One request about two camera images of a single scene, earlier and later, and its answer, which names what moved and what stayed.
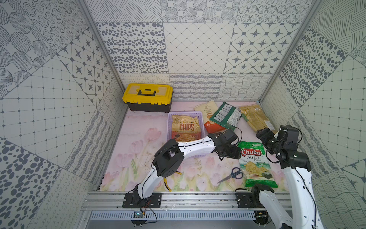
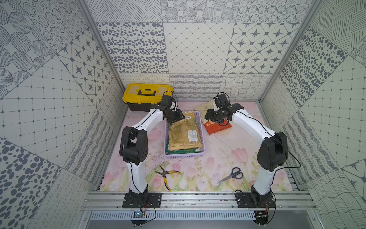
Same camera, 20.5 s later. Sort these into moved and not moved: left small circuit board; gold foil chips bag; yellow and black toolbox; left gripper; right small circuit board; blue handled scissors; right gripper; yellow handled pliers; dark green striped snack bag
Moved: left gripper; dark green striped snack bag; right gripper; gold foil chips bag
Not moved: left small circuit board; yellow and black toolbox; yellow handled pliers; right small circuit board; blue handled scissors
